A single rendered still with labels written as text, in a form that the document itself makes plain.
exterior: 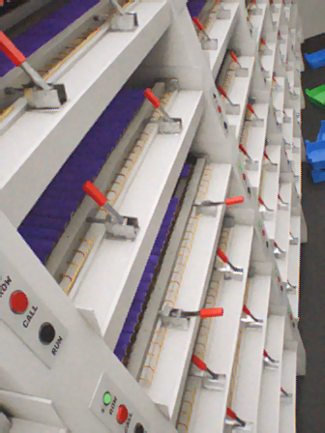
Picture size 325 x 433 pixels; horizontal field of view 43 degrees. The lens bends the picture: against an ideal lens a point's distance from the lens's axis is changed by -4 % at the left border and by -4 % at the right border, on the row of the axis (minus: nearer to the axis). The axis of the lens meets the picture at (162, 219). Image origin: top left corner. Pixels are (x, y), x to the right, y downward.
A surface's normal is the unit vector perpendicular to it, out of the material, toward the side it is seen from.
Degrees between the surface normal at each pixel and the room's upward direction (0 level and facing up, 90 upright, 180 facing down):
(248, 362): 18
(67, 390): 90
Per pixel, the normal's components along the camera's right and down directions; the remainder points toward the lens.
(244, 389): -0.09, -0.75
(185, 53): -0.25, 0.65
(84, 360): 0.89, -0.14
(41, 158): 0.96, 0.10
